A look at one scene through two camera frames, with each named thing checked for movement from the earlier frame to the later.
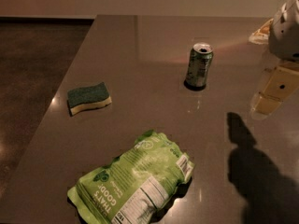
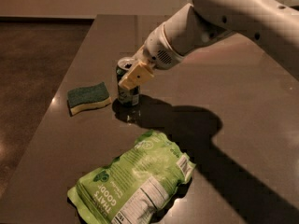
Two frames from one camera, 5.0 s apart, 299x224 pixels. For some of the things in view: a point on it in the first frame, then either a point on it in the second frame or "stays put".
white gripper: [285, 37] → [158, 49]
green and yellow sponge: [88, 98] stays put
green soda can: [198, 66] → [126, 96]
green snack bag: [132, 188] stays put
